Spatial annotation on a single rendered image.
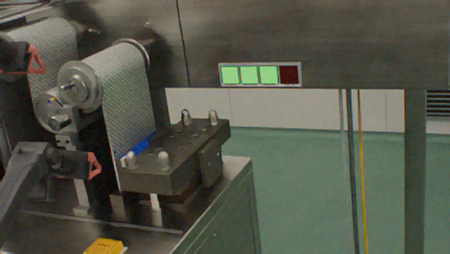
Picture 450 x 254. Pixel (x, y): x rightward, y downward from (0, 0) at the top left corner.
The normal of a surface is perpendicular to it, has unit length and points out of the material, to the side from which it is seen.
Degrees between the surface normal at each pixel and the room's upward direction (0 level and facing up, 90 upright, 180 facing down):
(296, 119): 90
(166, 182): 90
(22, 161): 14
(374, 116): 90
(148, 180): 90
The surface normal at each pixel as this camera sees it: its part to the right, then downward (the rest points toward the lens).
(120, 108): 0.90, 0.04
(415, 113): -0.42, 0.37
